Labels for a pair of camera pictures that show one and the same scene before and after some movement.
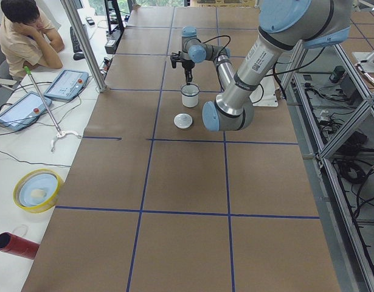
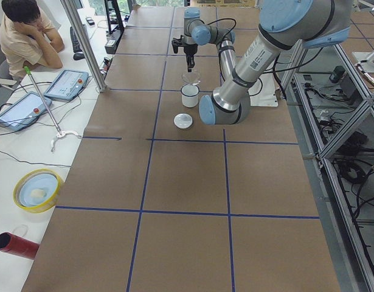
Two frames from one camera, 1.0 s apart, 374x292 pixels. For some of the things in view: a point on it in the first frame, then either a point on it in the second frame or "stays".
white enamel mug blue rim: (190, 95) stays
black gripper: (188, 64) -> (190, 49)
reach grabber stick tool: (60, 133) stays
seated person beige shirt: (28, 36) stays
